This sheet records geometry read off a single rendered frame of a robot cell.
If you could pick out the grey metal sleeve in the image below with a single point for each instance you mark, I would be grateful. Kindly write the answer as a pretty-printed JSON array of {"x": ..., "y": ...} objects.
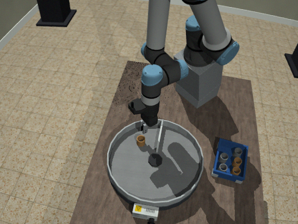
[
  {"x": 223, "y": 155},
  {"x": 223, "y": 166},
  {"x": 237, "y": 152}
]

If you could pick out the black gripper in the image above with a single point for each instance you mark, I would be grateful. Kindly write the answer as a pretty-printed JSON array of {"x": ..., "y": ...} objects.
[{"x": 148, "y": 108}]

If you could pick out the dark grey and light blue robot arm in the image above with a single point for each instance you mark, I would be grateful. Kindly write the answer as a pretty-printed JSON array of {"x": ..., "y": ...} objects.
[{"x": 207, "y": 40}]

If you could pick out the blue crate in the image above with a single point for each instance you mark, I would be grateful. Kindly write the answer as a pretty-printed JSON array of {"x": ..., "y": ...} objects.
[{"x": 228, "y": 147}]

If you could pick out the bronze bushing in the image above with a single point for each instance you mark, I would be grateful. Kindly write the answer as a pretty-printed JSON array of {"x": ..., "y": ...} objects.
[
  {"x": 236, "y": 169},
  {"x": 238, "y": 160},
  {"x": 140, "y": 143}
]

